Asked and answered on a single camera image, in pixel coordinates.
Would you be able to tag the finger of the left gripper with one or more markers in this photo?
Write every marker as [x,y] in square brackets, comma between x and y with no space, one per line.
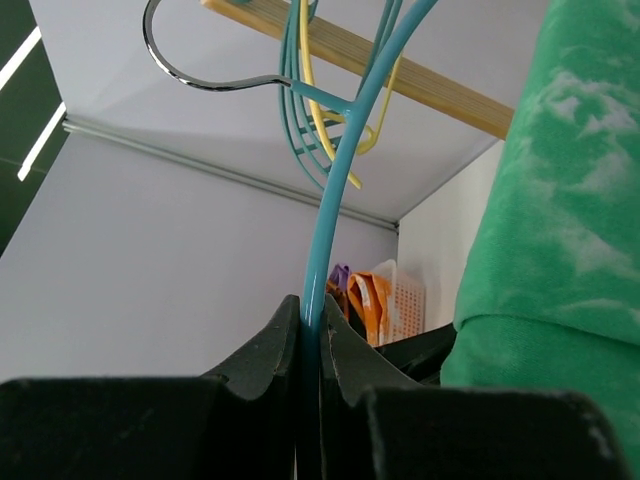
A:
[421,357]

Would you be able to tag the orange white garment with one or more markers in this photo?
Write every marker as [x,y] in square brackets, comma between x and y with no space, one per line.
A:
[369,294]

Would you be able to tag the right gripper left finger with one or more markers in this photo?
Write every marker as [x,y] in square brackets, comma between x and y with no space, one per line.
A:
[233,422]

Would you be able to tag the blue hanger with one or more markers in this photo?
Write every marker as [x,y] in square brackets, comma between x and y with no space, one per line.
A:
[340,125]

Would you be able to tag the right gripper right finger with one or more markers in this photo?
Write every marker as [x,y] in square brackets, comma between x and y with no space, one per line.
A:
[378,423]

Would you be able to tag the white plastic basket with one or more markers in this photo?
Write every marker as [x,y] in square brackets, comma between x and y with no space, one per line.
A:
[405,304]

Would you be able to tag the green trousers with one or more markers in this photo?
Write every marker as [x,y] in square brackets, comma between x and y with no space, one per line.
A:
[549,298]

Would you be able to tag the yellow hanger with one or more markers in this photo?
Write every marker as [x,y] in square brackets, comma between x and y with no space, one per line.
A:
[325,115]

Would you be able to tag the purple trousers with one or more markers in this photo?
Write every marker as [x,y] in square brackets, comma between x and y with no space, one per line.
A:
[339,276]

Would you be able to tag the empty teal hanger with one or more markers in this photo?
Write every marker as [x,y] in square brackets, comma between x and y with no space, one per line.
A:
[385,20]
[298,125]

